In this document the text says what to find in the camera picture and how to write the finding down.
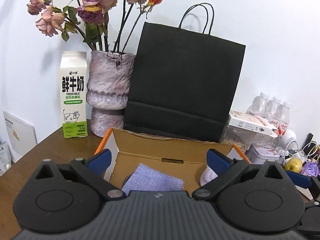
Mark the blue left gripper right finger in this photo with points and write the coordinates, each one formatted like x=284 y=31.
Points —
x=218 y=162

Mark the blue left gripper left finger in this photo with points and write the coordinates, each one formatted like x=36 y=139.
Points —
x=100 y=162

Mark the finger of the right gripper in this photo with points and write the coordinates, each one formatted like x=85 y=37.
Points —
x=299 y=179

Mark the purple fluffy slipper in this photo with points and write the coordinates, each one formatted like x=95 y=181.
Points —
x=207 y=176

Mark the purple linen drawstring pouch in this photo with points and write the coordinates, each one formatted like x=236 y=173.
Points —
x=145 y=178

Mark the green yellow pear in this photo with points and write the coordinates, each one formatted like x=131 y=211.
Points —
x=294 y=165

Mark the purple tissue pack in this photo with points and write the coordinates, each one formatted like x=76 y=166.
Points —
x=310 y=169

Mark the red cardboard box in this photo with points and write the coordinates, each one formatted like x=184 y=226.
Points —
x=179 y=158

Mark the clear plastic food container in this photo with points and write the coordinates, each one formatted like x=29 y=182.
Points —
x=237 y=136

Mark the white tin box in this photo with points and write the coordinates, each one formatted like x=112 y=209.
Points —
x=258 y=154

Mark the white flat long box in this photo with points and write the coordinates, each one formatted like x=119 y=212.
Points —
x=251 y=123

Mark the water bottle right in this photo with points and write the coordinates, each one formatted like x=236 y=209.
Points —
x=281 y=118

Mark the water bottle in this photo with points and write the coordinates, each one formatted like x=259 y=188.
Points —
x=271 y=107
x=258 y=106
x=281 y=118

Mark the water bottle left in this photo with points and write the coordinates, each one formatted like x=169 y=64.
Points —
x=258 y=106

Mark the water bottle middle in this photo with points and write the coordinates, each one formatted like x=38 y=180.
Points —
x=271 y=107

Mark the black paper bag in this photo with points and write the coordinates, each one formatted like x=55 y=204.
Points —
x=183 y=82

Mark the white green milk carton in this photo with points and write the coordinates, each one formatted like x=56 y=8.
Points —
x=73 y=89

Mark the dried pink roses bouquet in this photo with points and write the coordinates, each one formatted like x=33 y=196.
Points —
x=89 y=19

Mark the white charger with cables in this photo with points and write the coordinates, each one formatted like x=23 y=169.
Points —
x=308 y=151

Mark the white booklet by wall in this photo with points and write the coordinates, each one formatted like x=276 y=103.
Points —
x=21 y=134

